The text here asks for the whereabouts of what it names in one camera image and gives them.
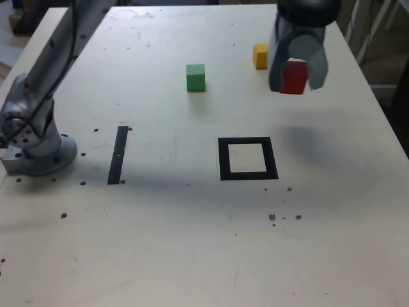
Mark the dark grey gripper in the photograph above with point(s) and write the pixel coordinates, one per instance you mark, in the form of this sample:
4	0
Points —
306	31

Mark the red cube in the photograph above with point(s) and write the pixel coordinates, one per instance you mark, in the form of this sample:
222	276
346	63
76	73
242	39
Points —
294	80

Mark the yellow cube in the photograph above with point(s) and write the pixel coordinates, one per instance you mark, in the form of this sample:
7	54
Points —
259	57

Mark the green cube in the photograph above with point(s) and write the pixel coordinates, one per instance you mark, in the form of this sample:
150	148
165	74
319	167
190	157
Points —
195	80

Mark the black tape square outline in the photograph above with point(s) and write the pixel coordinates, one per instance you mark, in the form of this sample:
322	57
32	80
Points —
223	160

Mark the black tape strip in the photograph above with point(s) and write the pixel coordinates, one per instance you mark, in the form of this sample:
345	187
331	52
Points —
117	153

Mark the dark background object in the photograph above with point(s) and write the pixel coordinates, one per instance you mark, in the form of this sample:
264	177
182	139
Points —
25	27

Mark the white metal frame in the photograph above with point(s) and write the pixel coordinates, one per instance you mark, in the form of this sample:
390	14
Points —
392	12

